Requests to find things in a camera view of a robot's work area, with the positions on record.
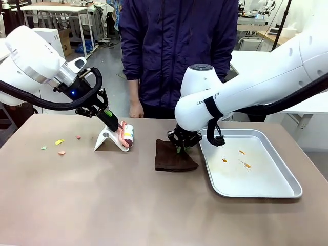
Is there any white folded stand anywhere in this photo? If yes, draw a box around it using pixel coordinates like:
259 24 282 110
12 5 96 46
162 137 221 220
93 125 130 153

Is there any wooden top counter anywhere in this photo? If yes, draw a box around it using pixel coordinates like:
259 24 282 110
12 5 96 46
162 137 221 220
256 29 293 52

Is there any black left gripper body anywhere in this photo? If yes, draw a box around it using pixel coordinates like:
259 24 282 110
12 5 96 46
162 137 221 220
53 73 100 108

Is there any blue plastic bag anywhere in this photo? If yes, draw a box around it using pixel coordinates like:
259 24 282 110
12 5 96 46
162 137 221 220
75 39 93 54

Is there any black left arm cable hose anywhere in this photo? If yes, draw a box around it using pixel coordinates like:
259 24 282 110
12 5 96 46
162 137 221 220
0 67 104 112

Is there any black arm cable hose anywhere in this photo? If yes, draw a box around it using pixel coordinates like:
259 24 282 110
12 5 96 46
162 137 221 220
0 67 104 112
204 73 328 122

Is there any silver metal tray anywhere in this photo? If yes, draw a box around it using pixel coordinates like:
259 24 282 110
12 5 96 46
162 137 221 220
198 128 303 199

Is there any person in blue patterned shirt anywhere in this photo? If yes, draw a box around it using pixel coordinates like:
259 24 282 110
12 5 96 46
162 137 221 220
106 0 123 32

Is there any thin black camera cable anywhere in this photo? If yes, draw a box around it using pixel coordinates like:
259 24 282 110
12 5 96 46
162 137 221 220
207 116 227 148

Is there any long white background table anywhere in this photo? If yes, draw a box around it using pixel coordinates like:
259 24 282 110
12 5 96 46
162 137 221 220
19 4 98 57

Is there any black tripod pole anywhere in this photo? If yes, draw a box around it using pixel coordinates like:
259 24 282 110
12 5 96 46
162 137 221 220
271 0 293 52

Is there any white pedestal cabinet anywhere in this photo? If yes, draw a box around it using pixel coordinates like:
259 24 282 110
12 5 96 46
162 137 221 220
33 27 66 60

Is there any pink lint roller black handle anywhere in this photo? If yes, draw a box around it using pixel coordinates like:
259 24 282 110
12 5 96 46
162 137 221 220
112 120 135 149

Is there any black folding chair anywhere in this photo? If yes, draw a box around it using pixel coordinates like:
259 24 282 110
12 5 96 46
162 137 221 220
223 63 240 83

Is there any person's right hand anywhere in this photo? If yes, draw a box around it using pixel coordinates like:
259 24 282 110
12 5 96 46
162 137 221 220
129 101 145 119

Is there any cardboard box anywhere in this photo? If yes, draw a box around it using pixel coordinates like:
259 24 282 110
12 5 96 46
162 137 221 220
58 28 73 57

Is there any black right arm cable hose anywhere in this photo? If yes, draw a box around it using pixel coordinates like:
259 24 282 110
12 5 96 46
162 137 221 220
204 73 328 122

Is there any person's right forearm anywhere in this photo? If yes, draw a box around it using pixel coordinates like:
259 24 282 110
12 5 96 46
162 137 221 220
128 84 142 104

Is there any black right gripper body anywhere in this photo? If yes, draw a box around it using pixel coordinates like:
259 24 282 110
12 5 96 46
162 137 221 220
176 125 196 142

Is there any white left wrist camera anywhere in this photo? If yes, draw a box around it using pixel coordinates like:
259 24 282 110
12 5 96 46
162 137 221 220
67 56 88 75

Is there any brown cloth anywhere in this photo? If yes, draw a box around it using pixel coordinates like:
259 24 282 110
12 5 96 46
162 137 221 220
154 138 199 173

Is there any person in purple jacket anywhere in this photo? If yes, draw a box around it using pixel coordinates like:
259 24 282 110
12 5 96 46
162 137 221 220
118 0 239 120

